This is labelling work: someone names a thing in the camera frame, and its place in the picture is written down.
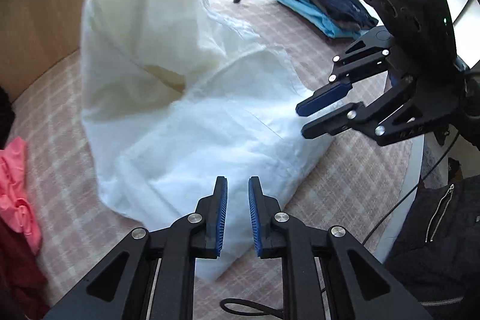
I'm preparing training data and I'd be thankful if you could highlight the pink garment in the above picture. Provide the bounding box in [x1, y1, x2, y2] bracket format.
[0, 136, 43, 255]

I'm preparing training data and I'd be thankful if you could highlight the person's black jacket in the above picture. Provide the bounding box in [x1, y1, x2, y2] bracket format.
[386, 174, 480, 320]

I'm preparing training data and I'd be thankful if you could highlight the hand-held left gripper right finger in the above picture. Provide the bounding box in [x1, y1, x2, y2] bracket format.
[247, 175, 434, 320]

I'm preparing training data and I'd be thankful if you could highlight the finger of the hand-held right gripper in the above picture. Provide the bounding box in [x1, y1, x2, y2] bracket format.
[301, 78, 418, 139]
[295, 25, 395, 117]

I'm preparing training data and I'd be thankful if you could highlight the folded navy garment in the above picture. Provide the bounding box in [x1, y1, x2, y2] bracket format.
[279, 0, 379, 32]

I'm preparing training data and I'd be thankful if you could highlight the maroon garment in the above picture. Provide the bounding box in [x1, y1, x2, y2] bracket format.
[0, 219, 49, 320]

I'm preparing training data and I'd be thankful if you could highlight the folded blue garment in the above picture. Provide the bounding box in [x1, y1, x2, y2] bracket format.
[266, 0, 361, 39]

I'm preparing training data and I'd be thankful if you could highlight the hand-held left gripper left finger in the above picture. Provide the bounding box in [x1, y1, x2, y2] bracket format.
[43, 175, 229, 320]

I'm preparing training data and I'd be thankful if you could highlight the white shirt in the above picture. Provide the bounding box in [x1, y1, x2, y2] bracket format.
[80, 0, 332, 283]

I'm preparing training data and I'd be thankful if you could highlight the black garment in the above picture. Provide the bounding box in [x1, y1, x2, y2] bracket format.
[0, 88, 16, 150]

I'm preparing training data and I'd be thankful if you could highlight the pink plaid blanket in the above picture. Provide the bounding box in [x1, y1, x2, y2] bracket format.
[7, 0, 424, 309]

